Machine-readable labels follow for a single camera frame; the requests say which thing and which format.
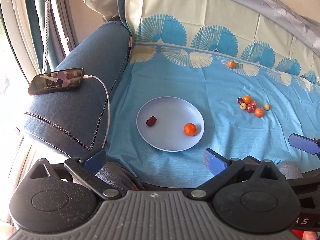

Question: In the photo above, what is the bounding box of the small orange lowest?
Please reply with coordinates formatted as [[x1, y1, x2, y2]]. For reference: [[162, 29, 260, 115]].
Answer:
[[183, 123, 197, 137]]

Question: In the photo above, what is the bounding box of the tan longan fruit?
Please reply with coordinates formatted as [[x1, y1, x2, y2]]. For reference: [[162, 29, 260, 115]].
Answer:
[[264, 103, 270, 111]]

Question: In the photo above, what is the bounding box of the red cherry tomato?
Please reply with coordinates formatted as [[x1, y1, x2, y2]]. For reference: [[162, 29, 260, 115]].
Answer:
[[246, 104, 254, 113]]

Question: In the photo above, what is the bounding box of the yellow-red small apple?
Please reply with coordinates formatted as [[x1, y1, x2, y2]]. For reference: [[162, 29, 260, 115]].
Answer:
[[240, 102, 247, 111]]

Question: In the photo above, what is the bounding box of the red candy fruit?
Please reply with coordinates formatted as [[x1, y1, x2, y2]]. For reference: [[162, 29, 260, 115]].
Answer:
[[251, 100, 258, 109]]

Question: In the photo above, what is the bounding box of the small orange top cluster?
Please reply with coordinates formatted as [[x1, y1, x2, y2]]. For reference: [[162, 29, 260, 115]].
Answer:
[[242, 95, 252, 104]]

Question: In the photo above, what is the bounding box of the grey trouser knee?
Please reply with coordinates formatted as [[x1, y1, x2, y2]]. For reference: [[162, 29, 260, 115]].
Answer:
[[276, 161, 303, 180]]

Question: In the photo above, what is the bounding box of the light blue round plate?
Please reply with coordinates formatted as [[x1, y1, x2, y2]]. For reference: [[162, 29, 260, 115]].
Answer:
[[136, 96, 205, 152]]

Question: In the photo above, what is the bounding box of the blue patterned cloth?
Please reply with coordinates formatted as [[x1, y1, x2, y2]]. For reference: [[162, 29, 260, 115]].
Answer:
[[106, 0, 319, 187]]

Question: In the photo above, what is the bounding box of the black smartphone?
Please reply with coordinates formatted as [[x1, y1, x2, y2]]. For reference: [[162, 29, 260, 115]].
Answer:
[[28, 68, 84, 95]]

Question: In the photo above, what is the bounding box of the white charging cable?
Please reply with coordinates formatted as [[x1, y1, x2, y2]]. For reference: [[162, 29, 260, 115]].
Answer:
[[83, 74, 111, 149]]

